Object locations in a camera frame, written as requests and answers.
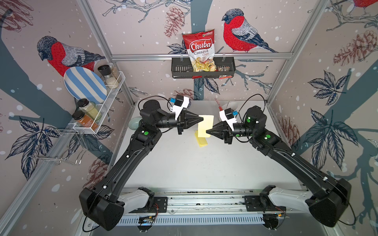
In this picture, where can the red Chuba chips bag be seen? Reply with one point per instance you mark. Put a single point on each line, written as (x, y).
(201, 50)

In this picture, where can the white utensil cup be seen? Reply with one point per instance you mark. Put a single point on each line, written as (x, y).
(232, 105)

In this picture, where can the red pen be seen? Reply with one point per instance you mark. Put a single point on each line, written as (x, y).
(219, 106)

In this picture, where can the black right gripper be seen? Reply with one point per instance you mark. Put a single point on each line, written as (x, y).
(227, 134)

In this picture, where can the orange spice jar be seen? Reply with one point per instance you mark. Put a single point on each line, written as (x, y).
(85, 121)

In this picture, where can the yellow square paper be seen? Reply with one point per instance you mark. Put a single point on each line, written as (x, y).
(202, 142)
(205, 125)

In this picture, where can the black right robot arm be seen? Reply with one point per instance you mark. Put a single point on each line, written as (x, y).
(326, 198)

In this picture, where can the blue white striped plate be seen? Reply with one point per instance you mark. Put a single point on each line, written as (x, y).
(83, 83)

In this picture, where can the light green small bowl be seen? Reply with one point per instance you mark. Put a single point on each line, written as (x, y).
(134, 123)

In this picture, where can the black cap salt shaker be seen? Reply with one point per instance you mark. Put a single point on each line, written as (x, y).
(108, 76)

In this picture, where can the white wire wall shelf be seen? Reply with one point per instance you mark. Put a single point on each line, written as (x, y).
(103, 108)

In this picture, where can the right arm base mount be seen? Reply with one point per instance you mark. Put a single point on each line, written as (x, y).
(261, 201)

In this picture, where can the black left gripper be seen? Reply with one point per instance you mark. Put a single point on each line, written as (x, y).
(180, 122)

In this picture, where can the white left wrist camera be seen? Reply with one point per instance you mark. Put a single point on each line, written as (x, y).
(179, 103)

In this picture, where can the green spice jar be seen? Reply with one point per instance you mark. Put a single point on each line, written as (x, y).
(89, 108)

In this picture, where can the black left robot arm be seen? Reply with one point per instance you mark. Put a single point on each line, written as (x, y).
(101, 203)

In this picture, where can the black wall basket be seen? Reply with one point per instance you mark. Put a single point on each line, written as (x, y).
(182, 69)

